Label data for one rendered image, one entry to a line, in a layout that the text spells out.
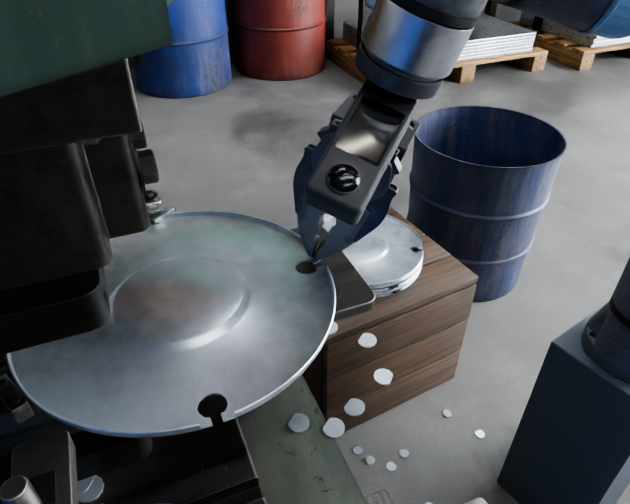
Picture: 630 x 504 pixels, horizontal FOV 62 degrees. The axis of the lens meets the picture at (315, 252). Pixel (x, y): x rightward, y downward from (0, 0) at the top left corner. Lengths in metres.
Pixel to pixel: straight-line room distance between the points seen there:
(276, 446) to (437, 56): 0.38
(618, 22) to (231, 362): 0.38
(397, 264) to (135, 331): 0.80
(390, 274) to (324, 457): 0.67
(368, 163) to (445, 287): 0.83
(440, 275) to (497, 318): 0.49
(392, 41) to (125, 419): 0.33
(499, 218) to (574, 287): 0.47
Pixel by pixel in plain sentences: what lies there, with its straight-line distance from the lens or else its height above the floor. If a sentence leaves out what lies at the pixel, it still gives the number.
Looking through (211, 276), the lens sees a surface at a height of 0.79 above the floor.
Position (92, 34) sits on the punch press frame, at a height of 1.07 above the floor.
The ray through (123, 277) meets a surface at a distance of 0.55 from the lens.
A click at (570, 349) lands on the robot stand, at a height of 0.45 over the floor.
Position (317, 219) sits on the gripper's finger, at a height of 0.84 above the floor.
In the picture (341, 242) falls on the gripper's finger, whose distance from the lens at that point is 0.50.
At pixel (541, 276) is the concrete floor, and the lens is 1.90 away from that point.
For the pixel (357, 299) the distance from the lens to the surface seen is 0.49.
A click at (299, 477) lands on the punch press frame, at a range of 0.54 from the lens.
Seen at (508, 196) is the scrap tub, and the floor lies 0.39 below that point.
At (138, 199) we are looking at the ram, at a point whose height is 0.92.
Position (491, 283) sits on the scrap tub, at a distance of 1.68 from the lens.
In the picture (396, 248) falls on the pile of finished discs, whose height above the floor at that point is 0.39.
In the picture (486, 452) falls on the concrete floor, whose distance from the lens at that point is 1.37.
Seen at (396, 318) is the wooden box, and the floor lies 0.33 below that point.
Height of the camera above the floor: 1.11
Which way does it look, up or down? 37 degrees down
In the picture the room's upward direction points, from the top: straight up
